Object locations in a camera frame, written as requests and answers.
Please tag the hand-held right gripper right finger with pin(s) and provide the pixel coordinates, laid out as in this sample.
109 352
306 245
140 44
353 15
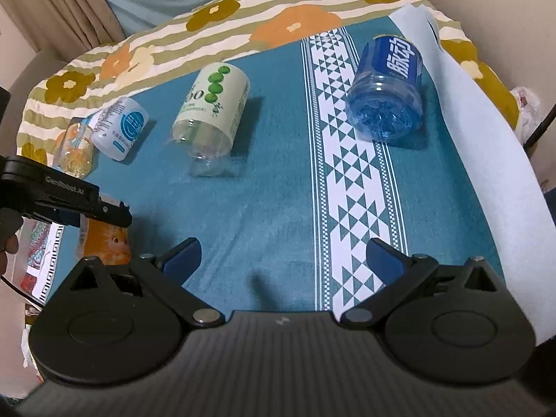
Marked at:
384 259

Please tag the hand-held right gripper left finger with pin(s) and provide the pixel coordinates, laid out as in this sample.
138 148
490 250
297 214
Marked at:
184 260

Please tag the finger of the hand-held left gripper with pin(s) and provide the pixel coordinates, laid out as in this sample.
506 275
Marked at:
114 213

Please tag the green label plastic bottle cup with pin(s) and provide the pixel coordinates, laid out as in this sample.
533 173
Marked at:
213 104

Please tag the blue plastic bottle cup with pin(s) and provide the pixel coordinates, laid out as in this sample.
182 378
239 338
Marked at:
384 91

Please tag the orange plastic bottle cup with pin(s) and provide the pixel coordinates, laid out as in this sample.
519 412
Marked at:
106 243

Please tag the white blue label bottle cup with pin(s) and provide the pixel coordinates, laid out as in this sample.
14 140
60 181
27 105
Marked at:
121 126

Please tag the person's left hand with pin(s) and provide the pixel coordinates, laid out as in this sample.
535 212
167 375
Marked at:
9 245

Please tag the colourful patterned cloth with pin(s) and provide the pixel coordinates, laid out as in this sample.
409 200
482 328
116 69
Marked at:
41 256

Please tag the teal patterned cloth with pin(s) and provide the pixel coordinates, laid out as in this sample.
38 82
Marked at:
278 191

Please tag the white paper sheet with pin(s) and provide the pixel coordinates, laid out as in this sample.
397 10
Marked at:
486 152

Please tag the beige curtain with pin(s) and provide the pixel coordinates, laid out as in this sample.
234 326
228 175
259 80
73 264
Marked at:
65 4

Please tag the black stand pole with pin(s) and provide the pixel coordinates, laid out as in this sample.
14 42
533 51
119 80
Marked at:
541 124

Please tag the white plastic bag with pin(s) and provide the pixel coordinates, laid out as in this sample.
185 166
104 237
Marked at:
526 106

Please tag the floral striped blanket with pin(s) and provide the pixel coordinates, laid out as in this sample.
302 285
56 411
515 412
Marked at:
243 21

